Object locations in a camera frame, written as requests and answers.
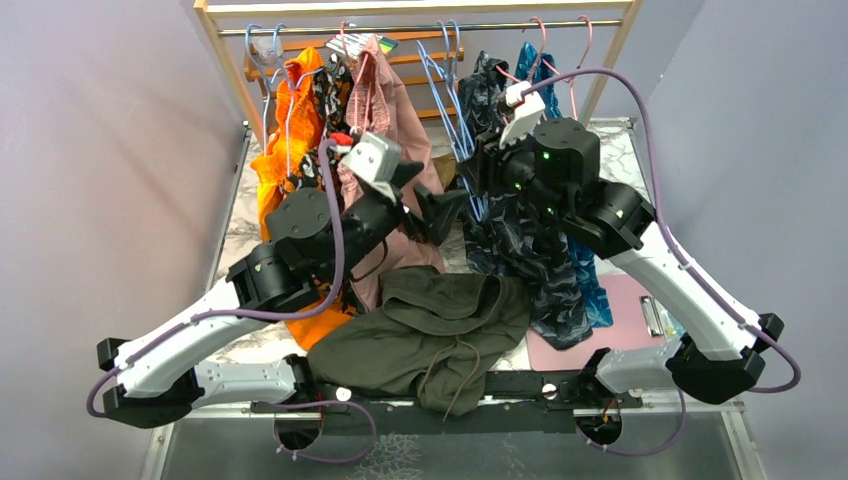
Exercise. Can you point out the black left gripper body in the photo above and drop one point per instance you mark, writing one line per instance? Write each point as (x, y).
(421, 225)

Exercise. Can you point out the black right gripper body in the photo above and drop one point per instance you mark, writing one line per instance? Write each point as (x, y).
(501, 171)

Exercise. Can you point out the blue wire hanger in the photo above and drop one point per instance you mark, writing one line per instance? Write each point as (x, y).
(442, 80)

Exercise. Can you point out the olive green shorts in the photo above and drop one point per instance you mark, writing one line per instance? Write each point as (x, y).
(444, 329)

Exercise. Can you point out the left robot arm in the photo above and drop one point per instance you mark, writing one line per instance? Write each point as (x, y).
(161, 377)

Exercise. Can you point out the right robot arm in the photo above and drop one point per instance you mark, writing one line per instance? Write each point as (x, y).
(555, 166)

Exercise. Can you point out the black shark print shorts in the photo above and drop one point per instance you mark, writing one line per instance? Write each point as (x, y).
(504, 234)

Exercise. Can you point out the blue shark print shorts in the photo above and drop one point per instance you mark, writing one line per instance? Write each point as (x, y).
(598, 309)

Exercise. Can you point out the dusty pink shorts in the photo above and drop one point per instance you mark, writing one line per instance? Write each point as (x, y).
(373, 241)

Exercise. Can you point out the orange black camo shorts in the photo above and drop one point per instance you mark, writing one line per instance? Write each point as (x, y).
(318, 110)

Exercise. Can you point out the blue hanger on orange shorts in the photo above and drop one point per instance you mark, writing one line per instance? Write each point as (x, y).
(271, 164)

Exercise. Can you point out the pink hanger on pink shorts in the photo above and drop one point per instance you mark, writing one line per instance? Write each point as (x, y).
(360, 101)

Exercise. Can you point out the metal hanging rod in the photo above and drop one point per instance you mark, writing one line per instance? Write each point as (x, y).
(398, 29)

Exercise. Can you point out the colourful marker box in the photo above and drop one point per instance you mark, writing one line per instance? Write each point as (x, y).
(351, 45)

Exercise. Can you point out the pink mat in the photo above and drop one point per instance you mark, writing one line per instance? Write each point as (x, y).
(629, 329)

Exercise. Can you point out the metal clipboard clip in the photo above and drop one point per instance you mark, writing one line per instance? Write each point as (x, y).
(651, 315)

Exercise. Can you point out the wooden ladder shelf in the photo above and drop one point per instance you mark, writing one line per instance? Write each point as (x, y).
(262, 59)

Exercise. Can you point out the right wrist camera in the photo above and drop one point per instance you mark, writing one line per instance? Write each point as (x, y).
(527, 107)

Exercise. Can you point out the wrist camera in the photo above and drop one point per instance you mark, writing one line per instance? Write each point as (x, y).
(370, 162)
(527, 107)

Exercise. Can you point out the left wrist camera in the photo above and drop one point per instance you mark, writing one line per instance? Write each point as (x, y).
(370, 162)

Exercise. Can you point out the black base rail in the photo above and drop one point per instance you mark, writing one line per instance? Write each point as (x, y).
(498, 402)

